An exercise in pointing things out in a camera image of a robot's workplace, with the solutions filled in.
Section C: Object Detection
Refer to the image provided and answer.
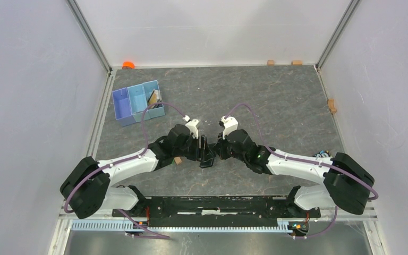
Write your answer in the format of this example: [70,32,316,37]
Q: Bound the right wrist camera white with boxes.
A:
[219,116,238,140]

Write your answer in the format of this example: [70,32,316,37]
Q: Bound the wooden block back left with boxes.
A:
[267,59,275,66]

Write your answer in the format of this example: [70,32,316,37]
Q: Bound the purple plastic bin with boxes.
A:
[112,88,136,126]

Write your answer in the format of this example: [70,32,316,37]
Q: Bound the light blue bin with cards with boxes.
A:
[142,80,165,118]

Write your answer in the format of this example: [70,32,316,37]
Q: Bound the orange round object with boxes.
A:
[122,61,135,69]

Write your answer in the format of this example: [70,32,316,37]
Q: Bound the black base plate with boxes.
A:
[126,195,321,227]

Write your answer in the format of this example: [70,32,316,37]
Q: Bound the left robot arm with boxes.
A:
[59,124,215,219]

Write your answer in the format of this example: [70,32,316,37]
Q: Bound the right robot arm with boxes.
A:
[212,129,377,217]

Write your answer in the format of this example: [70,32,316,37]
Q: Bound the blue owl toy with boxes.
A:
[314,150,332,158]

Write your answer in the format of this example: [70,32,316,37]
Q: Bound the black card holder wallet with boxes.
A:
[199,138,216,169]

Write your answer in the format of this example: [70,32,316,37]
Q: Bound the aluminium frame rail left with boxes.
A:
[47,1,116,254]

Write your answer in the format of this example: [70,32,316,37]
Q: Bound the wooden arch block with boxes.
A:
[327,98,337,114]

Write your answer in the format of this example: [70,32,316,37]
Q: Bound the light blue middle bin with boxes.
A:
[127,84,149,123]

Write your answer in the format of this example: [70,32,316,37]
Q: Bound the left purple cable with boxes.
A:
[63,102,191,214]

